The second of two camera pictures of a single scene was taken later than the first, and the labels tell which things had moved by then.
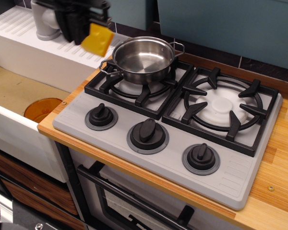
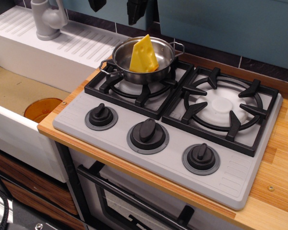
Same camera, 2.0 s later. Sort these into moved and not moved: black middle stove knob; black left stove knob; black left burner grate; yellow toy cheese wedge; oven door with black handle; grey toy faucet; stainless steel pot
Moved: yellow toy cheese wedge
Not moved: stainless steel pot; black left burner grate; black left stove knob; oven door with black handle; black middle stove knob; grey toy faucet
